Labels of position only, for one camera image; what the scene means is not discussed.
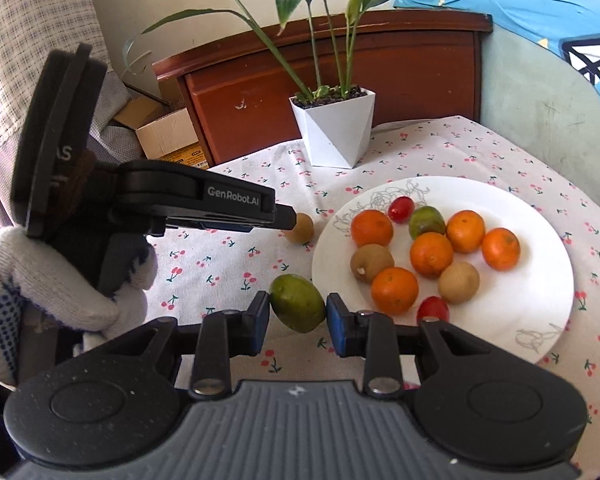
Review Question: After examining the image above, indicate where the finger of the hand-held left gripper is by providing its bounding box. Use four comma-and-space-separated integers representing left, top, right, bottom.
111, 160, 297, 237

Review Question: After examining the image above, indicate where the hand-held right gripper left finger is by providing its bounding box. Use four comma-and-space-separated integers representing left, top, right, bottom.
125, 291, 272, 401

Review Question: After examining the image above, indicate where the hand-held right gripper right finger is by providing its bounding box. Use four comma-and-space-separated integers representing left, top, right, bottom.
326, 292, 481, 397

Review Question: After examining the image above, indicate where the green citrus fruit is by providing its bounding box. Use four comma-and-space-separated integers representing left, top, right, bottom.
269, 274, 327, 334
408, 206, 447, 241

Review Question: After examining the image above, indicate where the orange tangerine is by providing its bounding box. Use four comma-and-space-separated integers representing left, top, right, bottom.
351, 209, 395, 247
445, 210, 486, 254
371, 267, 420, 316
481, 227, 521, 272
409, 232, 454, 279

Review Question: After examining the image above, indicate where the brown kiwi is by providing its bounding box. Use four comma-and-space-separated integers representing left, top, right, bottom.
282, 213, 315, 246
438, 261, 480, 304
350, 243, 395, 282

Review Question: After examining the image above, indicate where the red cherry tomato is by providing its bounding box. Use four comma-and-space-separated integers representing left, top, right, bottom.
388, 196, 416, 224
416, 296, 450, 323

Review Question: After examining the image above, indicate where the white dinner plate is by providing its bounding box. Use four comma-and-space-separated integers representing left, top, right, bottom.
311, 176, 576, 366

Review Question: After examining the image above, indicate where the person's left hand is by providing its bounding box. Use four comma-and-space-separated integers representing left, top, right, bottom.
0, 227, 158, 386

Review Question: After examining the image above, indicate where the cherry print tablecloth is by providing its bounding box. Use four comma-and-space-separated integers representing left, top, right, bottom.
145, 115, 600, 461

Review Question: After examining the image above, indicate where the lilac striped cloth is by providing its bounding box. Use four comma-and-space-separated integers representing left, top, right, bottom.
87, 70, 146, 161

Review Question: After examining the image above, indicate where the flat cardboard box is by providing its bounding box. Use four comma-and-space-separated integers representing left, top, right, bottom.
112, 95, 171, 128

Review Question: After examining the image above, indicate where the open cardboard box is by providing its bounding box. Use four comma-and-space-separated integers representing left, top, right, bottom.
135, 107, 212, 168

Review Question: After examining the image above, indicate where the beige checkered cloth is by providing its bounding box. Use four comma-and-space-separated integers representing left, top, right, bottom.
0, 0, 113, 166

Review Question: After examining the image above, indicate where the potted plant in white pot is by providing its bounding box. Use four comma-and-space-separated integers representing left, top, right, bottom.
122, 0, 438, 169

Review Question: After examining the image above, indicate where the dark wooden cabinet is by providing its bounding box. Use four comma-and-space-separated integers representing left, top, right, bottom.
152, 10, 494, 166

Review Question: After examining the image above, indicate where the pale green cushion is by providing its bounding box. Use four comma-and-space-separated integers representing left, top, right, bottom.
480, 25, 600, 221

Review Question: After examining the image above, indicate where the blue printed pillow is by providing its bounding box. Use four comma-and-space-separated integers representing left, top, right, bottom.
394, 0, 600, 148

